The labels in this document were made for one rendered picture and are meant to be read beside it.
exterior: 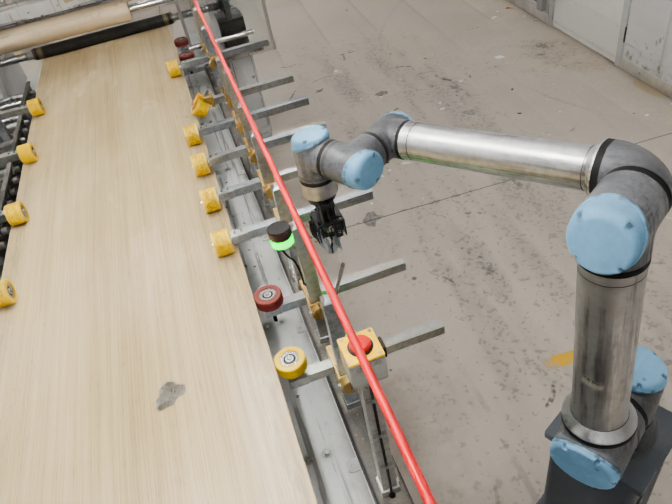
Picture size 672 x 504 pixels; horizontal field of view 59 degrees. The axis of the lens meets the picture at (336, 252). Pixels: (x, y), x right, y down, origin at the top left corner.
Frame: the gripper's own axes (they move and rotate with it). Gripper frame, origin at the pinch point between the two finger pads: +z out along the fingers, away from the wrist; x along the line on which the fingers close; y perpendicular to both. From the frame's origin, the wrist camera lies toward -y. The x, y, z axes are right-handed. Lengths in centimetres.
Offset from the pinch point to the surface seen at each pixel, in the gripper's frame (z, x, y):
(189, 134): 5, -29, -99
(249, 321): 11.1, -27.3, 5.3
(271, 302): 10.5, -20.0, 1.6
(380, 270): 15.1, 13.0, -0.9
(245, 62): 43, 15, -252
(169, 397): 11, -51, 22
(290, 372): 11.1, -21.2, 26.8
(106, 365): 11, -66, 3
